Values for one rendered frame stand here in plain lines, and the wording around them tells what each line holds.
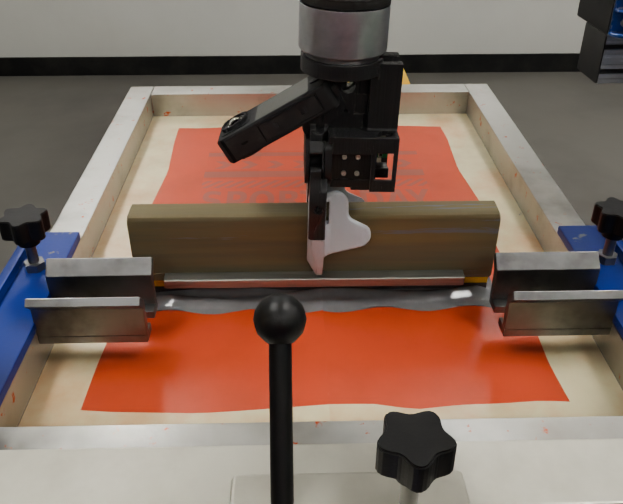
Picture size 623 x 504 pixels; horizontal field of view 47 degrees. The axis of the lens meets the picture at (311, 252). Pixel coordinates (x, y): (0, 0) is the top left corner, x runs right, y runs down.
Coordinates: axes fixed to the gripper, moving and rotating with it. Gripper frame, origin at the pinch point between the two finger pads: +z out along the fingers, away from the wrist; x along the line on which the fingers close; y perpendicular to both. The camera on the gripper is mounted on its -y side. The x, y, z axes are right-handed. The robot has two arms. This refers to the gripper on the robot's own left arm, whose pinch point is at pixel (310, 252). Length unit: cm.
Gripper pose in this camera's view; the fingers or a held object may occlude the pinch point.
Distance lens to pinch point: 71.1
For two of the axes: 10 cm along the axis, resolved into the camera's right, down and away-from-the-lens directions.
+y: 10.0, 0.1, 0.4
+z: -0.3, 8.5, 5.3
